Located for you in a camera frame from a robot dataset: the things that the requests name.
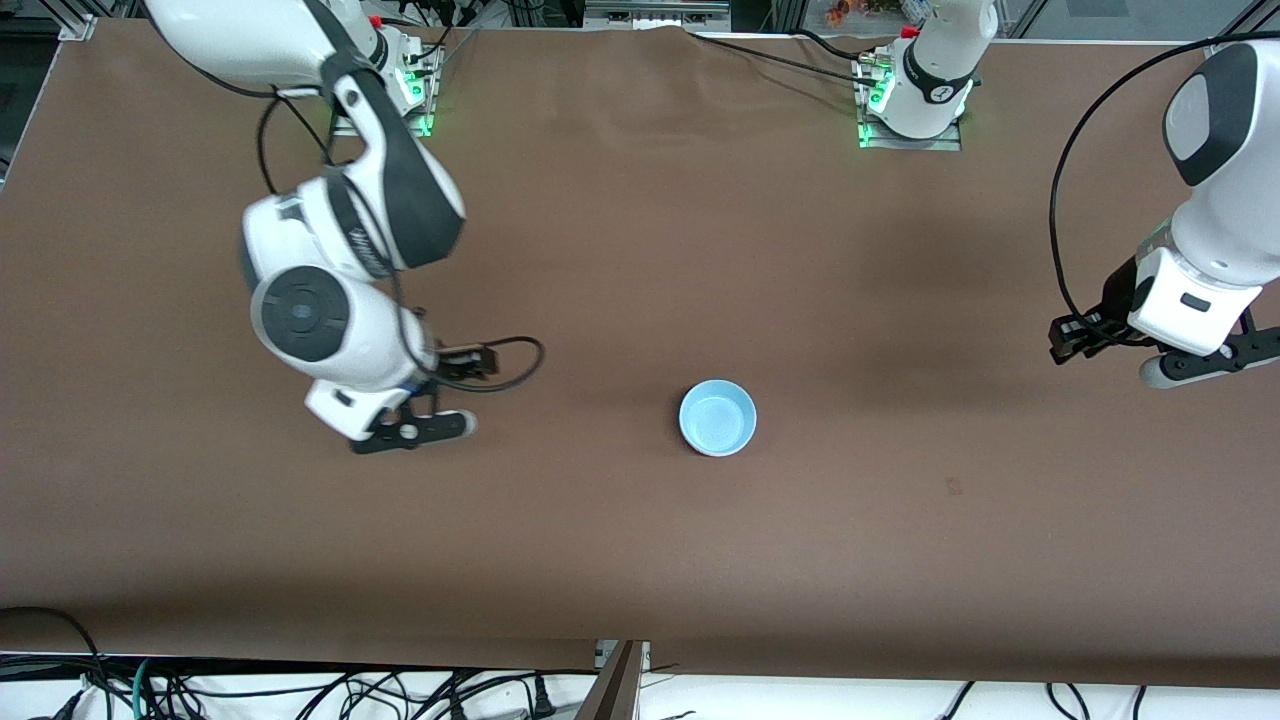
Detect light blue plastic bowl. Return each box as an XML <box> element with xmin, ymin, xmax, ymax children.
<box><xmin>678</xmin><ymin>379</ymin><xmax>758</xmax><ymax>458</ymax></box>

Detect thick black floor cable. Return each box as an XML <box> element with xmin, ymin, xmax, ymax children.
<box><xmin>0</xmin><ymin>605</ymin><xmax>109</xmax><ymax>720</ymax></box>

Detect orange background object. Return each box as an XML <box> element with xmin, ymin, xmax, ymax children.
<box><xmin>827</xmin><ymin>0</ymin><xmax>903</xmax><ymax>27</ymax></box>

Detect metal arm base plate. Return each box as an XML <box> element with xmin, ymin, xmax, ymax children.
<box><xmin>330</xmin><ymin>45</ymin><xmax>443</xmax><ymax>138</ymax></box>
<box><xmin>857</xmin><ymin>50</ymin><xmax>963</xmax><ymax>153</ymax></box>

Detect black base cable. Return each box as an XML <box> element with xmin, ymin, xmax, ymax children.
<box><xmin>795</xmin><ymin>27</ymin><xmax>883</xmax><ymax>61</ymax></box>
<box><xmin>688</xmin><ymin>32</ymin><xmax>879</xmax><ymax>81</ymax></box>

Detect brown table cover sheet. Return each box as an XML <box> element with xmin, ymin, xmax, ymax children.
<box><xmin>0</xmin><ymin>18</ymin><xmax>1280</xmax><ymax>691</ymax></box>

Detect grey metal fixture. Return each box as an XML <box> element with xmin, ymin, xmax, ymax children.
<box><xmin>583</xmin><ymin>0</ymin><xmax>732</xmax><ymax>32</ymax></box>

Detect aluminium profile beam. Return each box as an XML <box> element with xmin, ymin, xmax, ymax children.
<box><xmin>578</xmin><ymin>640</ymin><xmax>652</xmax><ymax>720</ymax></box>

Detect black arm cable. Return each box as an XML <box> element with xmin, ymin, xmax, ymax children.
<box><xmin>1047</xmin><ymin>33</ymin><xmax>1280</xmax><ymax>346</ymax></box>
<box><xmin>255</xmin><ymin>85</ymin><xmax>548</xmax><ymax>394</ymax></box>

